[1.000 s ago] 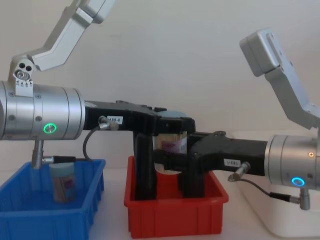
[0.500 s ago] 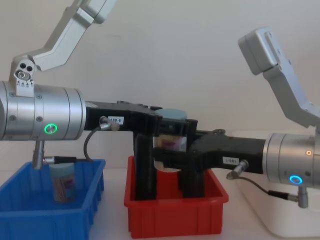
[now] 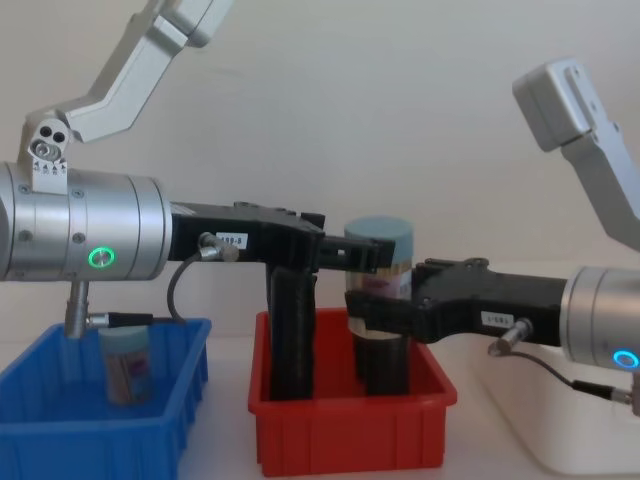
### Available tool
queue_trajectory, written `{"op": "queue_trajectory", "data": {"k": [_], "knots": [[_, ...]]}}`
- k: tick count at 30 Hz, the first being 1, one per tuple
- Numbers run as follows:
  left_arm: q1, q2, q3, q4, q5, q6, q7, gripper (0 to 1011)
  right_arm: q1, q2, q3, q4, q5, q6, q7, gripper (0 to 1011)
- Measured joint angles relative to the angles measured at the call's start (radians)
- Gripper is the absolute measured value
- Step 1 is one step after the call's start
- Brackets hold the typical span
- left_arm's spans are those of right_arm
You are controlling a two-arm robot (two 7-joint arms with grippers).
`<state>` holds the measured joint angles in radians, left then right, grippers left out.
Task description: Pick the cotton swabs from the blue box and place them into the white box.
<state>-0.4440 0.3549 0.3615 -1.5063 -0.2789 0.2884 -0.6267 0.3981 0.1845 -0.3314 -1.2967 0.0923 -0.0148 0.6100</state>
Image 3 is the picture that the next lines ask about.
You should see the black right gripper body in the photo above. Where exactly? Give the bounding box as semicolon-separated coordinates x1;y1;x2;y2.
410;257;570;347

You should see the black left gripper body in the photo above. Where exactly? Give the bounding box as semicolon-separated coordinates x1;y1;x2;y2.
169;199;328;270

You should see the clear jar with teal lid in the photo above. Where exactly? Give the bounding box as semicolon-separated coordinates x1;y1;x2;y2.
98;327;154;407
343;216;417;346

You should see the red plastic bin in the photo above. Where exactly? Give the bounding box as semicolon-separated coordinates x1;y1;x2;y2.
248;307;459;476

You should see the white plastic bin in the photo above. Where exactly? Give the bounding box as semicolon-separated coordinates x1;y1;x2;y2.
449;329;640;476

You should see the blue plastic bin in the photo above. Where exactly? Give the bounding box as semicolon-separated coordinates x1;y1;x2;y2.
0;317;214;480

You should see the right gripper dark cable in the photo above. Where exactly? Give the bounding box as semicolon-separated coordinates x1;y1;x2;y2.
488;318;640;416

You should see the gripper dark cable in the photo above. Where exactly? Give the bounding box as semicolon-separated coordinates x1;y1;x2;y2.
488;318;640;416
87;232;241;329

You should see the left gripper dark cable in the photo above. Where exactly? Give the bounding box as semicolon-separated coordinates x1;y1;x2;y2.
87;232;241;329

